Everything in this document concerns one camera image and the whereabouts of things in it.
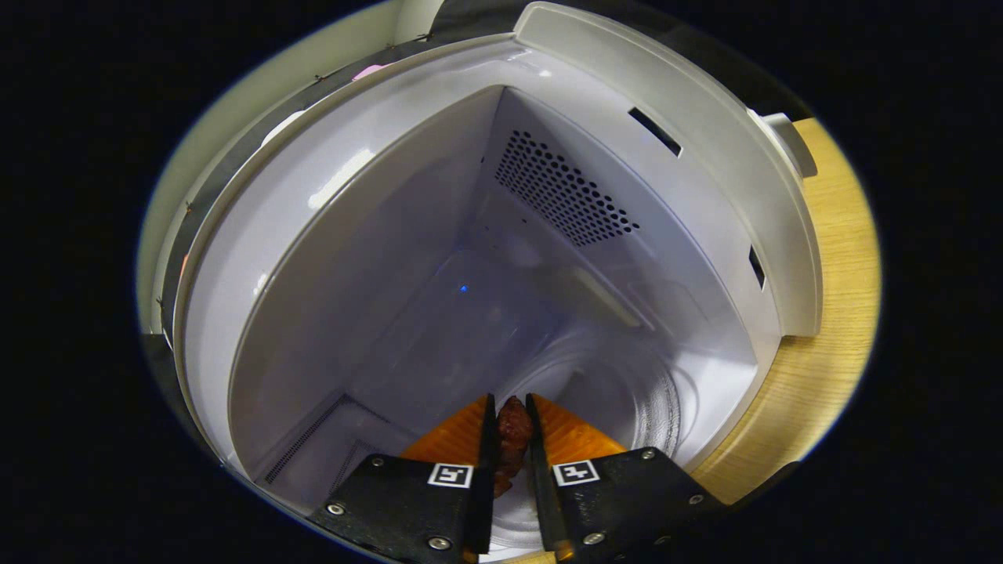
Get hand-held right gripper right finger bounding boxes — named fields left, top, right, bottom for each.
left=525, top=393, right=726, bottom=563

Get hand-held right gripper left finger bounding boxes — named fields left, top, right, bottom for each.
left=308, top=393, right=497, bottom=564

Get red meat strip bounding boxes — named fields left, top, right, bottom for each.
left=494, top=396, right=535, bottom=498

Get white microwave oven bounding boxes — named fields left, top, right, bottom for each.
left=161, top=2, right=824, bottom=561

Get glass turntable plate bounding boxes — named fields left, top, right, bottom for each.
left=478, top=329, right=684, bottom=549

